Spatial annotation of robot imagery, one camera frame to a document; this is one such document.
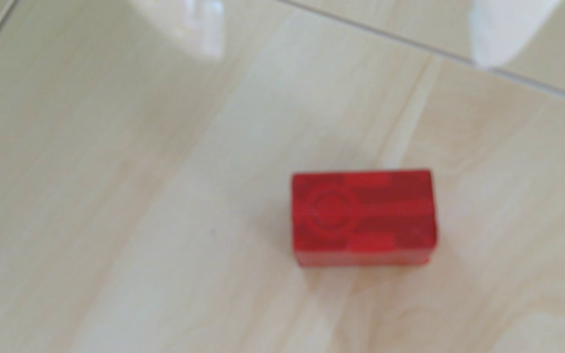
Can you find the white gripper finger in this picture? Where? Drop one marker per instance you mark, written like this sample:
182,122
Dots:
505,27
184,22

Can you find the red rectangular block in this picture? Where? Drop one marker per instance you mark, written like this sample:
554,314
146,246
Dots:
363,218

